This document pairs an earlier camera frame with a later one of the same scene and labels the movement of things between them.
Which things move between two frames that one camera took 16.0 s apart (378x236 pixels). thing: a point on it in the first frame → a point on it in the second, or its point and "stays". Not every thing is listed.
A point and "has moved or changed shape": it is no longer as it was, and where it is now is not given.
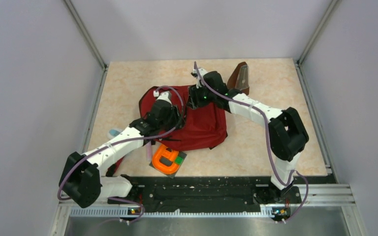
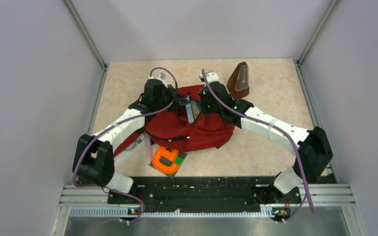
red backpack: [204, 127] has moved or changed shape
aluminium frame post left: [80, 25] stays
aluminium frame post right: [332, 7] stays
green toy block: [178, 160] stays
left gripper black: [175, 112] → [178, 101]
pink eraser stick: [148, 148] stays
